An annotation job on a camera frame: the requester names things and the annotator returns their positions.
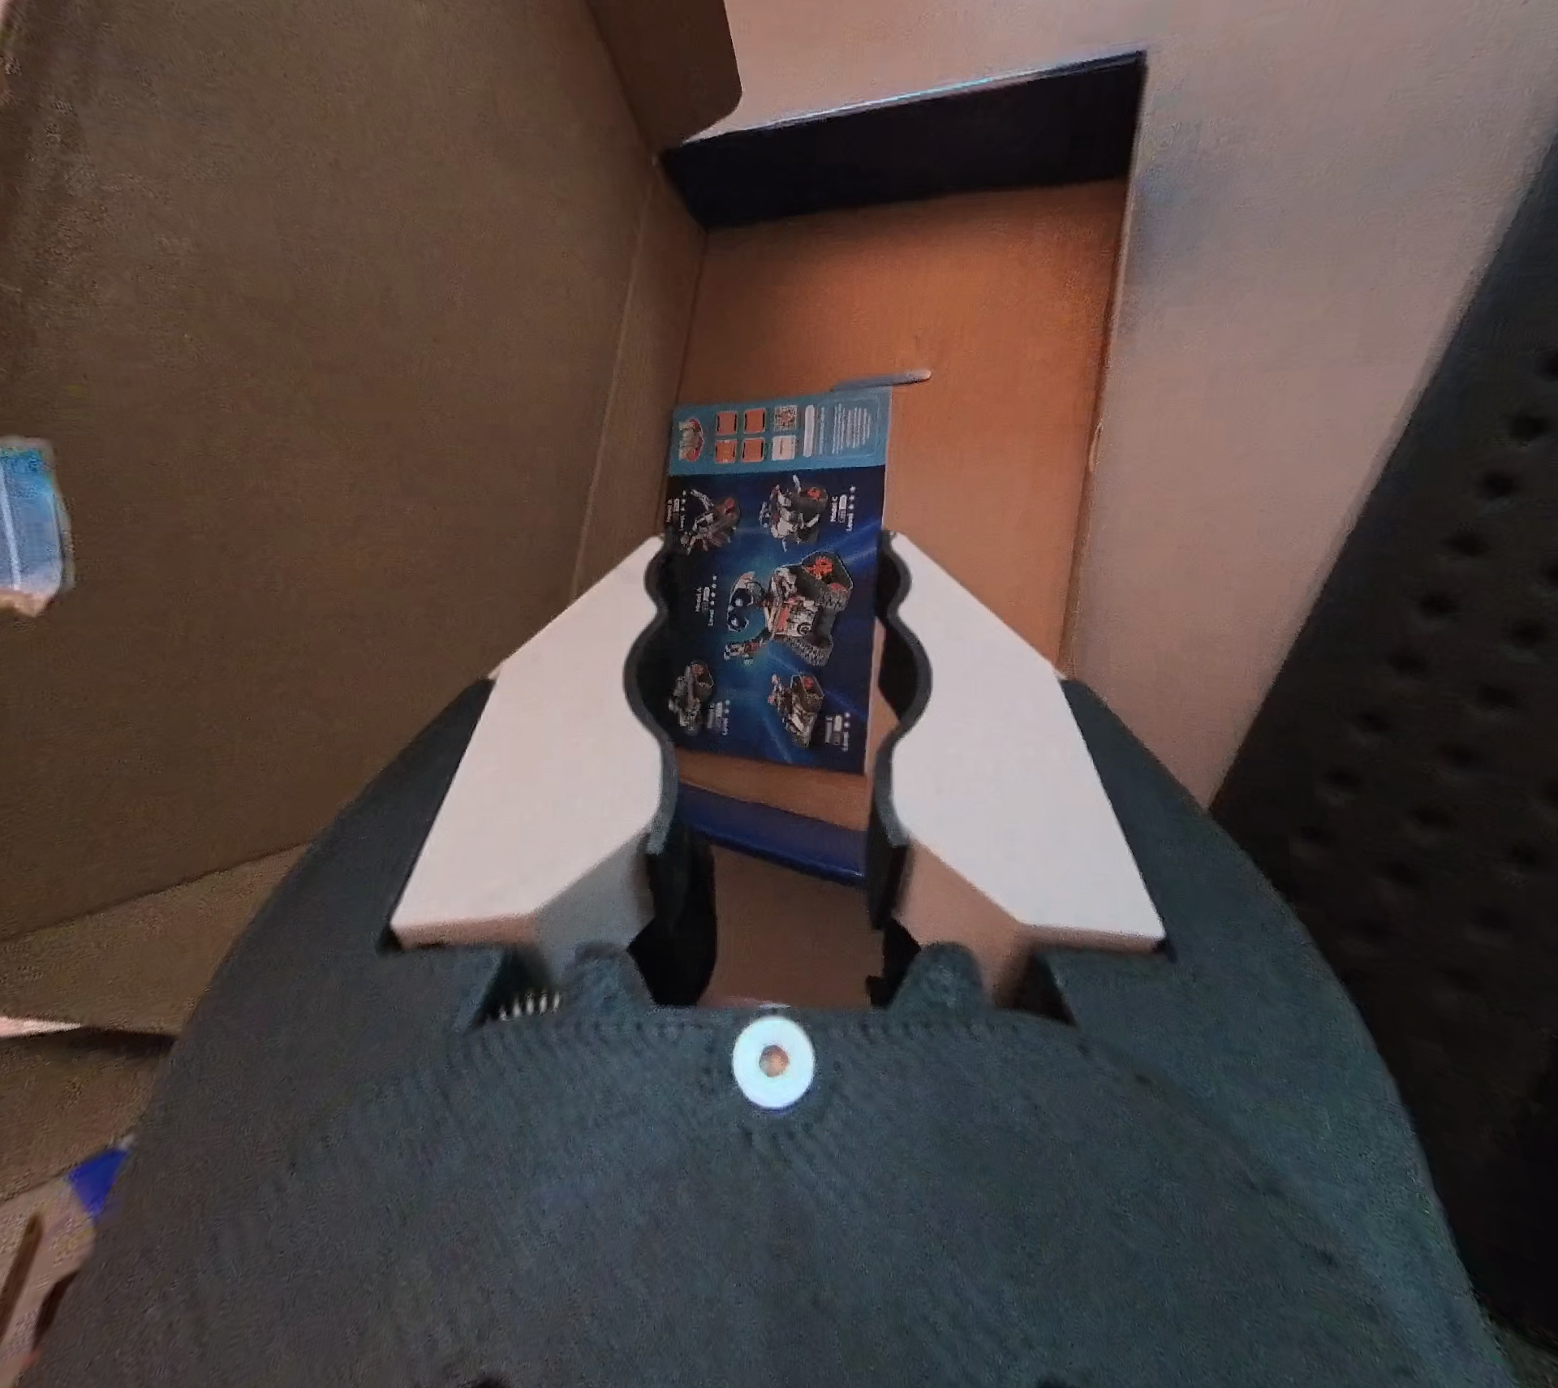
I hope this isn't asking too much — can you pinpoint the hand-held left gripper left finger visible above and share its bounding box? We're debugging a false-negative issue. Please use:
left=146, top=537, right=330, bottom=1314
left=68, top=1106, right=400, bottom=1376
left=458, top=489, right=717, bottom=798
left=389, top=532, right=682, bottom=965

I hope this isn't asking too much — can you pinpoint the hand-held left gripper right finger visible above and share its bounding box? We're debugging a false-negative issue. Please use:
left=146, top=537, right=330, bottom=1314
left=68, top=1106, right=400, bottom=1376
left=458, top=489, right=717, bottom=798
left=868, top=526, right=1172, bottom=1007

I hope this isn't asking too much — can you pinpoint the blue robot kit booklet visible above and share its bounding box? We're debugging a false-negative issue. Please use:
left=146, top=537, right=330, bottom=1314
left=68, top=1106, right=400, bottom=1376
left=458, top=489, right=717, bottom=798
left=673, top=776, right=881, bottom=888
left=660, top=370, right=899, bottom=783

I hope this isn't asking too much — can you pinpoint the blue robot kit box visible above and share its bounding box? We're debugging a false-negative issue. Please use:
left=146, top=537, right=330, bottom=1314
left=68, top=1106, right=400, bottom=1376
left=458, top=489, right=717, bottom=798
left=0, top=0, right=1154, bottom=1038

